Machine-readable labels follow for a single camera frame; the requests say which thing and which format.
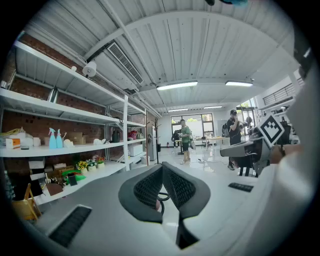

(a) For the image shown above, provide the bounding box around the white round spotlight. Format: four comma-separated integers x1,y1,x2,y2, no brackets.
81,60,98,78

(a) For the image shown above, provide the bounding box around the black railing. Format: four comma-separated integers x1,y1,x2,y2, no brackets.
262,79,305,107

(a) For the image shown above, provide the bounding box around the black coat rack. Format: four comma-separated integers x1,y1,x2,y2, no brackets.
150,117,162,165

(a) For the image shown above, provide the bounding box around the blue spray bottle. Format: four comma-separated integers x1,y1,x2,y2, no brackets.
48,127,57,150
55,128,64,149

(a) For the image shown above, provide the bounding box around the black framed window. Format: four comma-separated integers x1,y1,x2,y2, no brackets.
170,112,215,139

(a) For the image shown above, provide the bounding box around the blue head cap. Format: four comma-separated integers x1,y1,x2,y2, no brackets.
219,0,249,6

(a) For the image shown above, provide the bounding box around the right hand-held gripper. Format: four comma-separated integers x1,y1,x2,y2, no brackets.
219,113,286,176

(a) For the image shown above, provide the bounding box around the white metal shelving unit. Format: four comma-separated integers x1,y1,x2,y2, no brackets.
0,39,148,208

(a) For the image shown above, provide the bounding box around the person's light grey shirt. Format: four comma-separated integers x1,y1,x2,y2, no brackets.
249,59,320,241

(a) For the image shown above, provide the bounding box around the orange and white box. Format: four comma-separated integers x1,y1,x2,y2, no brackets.
5,138,22,150

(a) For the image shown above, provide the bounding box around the grey refrigerator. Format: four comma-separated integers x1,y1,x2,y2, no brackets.
147,124,158,162

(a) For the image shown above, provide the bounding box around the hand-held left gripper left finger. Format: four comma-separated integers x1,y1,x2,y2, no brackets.
118,163,164,224

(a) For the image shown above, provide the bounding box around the sunflower pot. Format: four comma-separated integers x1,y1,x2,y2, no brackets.
76,160,89,175

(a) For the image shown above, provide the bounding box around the brown paper bag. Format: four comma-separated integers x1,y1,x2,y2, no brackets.
65,131,89,146

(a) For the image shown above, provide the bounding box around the white table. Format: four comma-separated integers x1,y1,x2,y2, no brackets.
204,135,231,149

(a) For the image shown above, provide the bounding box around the green snack packet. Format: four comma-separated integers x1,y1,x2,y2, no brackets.
61,169,87,184

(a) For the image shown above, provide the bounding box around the white and blue flower pot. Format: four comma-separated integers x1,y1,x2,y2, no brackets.
86,158,98,172

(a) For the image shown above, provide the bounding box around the person's right forearm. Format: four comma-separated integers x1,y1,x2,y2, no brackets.
271,143,304,165

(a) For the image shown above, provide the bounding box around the wooden coat rack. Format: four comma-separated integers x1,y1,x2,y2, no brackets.
144,112,150,167

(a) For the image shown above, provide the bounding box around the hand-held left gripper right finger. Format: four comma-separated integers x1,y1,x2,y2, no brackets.
161,161,211,250

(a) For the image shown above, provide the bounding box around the red flower pot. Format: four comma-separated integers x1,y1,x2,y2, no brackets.
93,155,107,169

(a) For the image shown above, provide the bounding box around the brown leather pouch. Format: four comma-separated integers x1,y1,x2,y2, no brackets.
46,182,64,197

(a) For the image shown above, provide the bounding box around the black chest strap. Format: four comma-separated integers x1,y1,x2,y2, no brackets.
293,34,315,80

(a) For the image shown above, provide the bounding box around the white ceiling air conditioner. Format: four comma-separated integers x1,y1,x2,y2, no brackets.
86,41,146,95

